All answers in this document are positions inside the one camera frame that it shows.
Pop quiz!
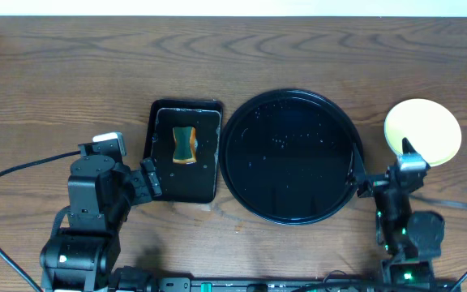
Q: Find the rectangular black tray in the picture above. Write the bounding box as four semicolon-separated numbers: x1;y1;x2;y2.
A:
144;99;223;204

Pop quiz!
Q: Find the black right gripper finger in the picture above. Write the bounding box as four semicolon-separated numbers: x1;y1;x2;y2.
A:
401;137;418;156
351;143;366;185

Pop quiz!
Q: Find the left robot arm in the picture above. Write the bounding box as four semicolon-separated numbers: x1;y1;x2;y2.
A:
40;132;161;291

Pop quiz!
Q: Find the yellow plate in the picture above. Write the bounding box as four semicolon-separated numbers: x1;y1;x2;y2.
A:
383;98;462;166

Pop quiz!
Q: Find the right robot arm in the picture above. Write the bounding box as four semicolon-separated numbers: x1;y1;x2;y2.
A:
351;138;445;290

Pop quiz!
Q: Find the round black tray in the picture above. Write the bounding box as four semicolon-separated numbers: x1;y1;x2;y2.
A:
219;88;363;225

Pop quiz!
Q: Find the orange green sponge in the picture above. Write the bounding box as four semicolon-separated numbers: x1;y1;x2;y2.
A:
173;127;197;165

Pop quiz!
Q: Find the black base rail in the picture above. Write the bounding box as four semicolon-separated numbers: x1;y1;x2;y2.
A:
107;277;452;292

